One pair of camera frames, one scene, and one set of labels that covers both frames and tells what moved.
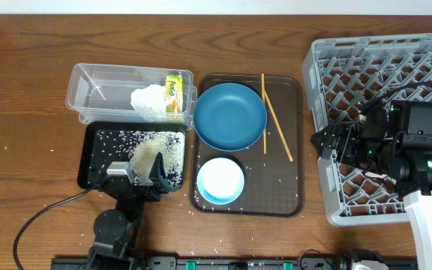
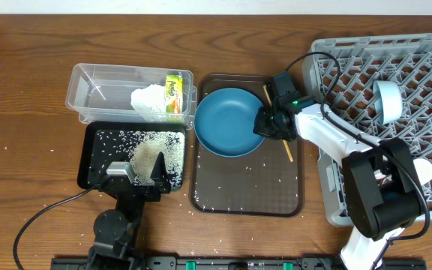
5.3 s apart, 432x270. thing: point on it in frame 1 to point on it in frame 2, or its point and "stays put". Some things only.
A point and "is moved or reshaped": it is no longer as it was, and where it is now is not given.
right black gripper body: x=361 y=149 to x=271 y=126
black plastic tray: x=136 y=143 stays put
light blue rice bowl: x=220 y=181 to x=388 y=96
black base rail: x=306 y=262 stays put
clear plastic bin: x=102 y=93 stays put
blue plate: x=230 y=117 is moved or reshaped
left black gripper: x=157 y=188 stays put
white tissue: x=151 y=102 stays put
